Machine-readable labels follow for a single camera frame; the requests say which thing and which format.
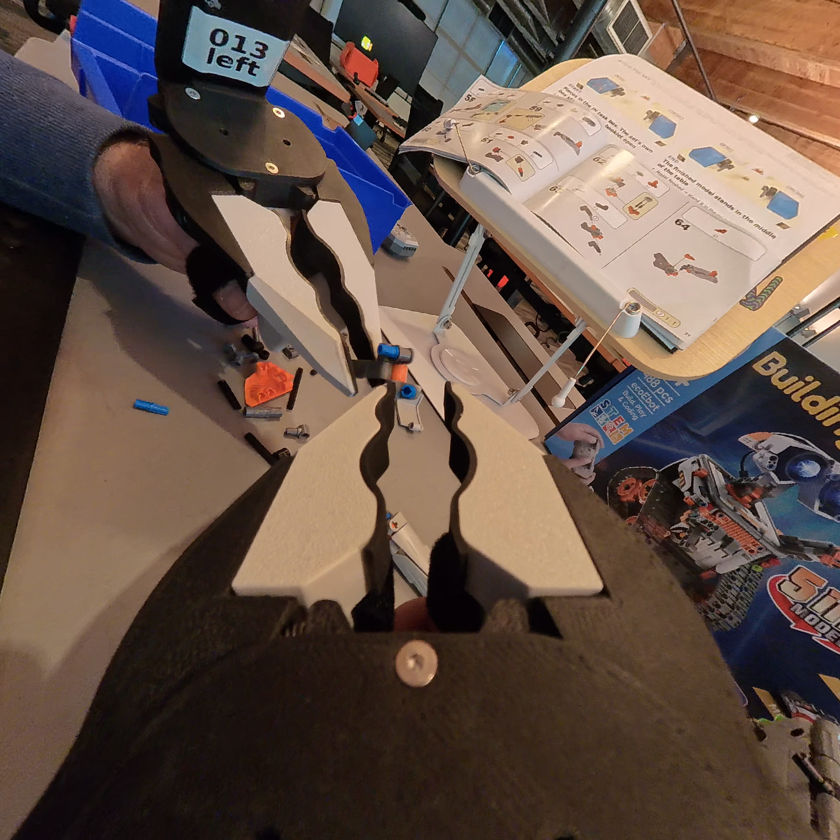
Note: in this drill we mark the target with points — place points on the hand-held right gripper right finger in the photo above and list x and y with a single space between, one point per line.
525 525

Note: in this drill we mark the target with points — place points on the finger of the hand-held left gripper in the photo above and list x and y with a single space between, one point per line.
282 302
359 282

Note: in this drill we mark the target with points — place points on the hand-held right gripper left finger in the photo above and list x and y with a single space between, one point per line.
308 525

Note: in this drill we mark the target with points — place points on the person's left forearm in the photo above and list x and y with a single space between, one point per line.
46 144

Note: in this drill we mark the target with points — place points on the person's left hand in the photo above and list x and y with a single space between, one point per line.
141 210

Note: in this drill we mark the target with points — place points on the grey electronic module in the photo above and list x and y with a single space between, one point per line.
401 241

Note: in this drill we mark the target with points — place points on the orange wedge piece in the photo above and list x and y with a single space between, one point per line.
269 387

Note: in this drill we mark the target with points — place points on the blue plastic bin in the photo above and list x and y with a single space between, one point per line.
367 190

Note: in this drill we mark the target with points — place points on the wooden background desk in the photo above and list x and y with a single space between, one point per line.
308 69

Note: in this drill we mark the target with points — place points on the scattered small black grey pieces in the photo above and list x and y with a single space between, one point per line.
229 395

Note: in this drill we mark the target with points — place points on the grey curved panel piece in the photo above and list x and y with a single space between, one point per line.
412 426

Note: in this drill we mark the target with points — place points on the orange plastic case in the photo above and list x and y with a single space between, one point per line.
359 65

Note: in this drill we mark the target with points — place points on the blue axle pin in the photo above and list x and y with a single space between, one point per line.
151 407

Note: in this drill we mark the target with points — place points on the black computer monitor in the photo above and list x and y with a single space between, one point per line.
387 39

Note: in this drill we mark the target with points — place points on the blue toy cardboard box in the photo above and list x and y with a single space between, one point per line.
722 558

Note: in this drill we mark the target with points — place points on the open instruction booklet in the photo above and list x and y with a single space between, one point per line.
590 210

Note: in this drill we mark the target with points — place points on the black support pole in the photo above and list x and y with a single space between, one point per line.
584 26

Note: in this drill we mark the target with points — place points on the white air vent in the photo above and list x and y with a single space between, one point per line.
630 26

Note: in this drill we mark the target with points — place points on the white printed task sheet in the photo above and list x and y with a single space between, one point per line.
689 105

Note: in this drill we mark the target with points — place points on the white book stand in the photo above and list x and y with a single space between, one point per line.
807 275

